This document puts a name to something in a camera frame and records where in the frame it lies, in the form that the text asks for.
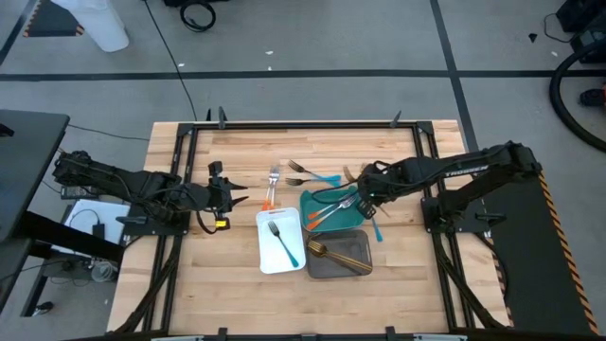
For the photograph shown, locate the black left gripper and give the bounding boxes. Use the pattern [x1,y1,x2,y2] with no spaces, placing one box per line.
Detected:
[196,175,250,232]

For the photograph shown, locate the teal plastic bin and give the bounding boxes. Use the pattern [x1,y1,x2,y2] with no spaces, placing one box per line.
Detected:
[298,185,366,234]

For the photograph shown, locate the grey translucent plastic bin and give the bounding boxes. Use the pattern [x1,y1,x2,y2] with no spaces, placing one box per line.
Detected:
[305,228,374,279]

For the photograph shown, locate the white plastic bin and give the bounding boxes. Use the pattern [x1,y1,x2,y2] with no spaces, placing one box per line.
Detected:
[256,206,308,276]

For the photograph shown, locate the white sheet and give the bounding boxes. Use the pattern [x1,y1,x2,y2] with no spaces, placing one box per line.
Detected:
[63,198,132,257]

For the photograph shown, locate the clear plastic cup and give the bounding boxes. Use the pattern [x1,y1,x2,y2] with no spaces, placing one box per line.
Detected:
[91,260,115,284]

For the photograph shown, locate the black power brick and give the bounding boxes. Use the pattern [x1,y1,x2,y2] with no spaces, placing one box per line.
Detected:
[60,186,99,200]

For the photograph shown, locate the black hazard-striped floor mat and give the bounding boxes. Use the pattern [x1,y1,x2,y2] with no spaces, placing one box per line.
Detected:
[482,188,601,336]

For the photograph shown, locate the black desk top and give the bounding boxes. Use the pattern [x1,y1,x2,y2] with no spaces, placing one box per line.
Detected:
[0,109,71,242]

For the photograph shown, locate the white bagged trash can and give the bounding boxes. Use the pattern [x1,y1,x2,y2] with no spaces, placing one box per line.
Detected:
[50,0,130,53]

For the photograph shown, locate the black desk foot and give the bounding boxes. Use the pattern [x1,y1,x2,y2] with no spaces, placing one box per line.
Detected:
[30,301,56,317]

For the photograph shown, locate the red and black tool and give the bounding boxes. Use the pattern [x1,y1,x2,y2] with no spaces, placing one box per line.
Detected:
[579,83,606,108]

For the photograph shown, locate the small hazard-striped floor mat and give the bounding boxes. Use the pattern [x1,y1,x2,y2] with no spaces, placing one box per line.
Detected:
[22,0,86,38]

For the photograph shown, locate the black equipment stack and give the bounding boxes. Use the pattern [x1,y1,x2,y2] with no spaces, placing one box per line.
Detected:
[556,0,606,65]

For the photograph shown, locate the long black floor cable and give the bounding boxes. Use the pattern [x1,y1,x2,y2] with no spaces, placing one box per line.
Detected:
[141,0,199,122]

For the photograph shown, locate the thin black cable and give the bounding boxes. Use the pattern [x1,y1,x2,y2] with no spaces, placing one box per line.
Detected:
[65,123,152,142]

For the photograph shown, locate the coiled black cable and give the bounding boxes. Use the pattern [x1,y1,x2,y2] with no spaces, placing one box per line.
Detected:
[178,0,218,33]

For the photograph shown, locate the black desk leg frame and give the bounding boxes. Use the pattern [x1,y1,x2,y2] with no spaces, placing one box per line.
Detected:
[0,210,125,316]

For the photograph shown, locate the thick black hose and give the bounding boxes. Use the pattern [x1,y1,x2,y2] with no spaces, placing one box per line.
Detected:
[548,45,606,153]

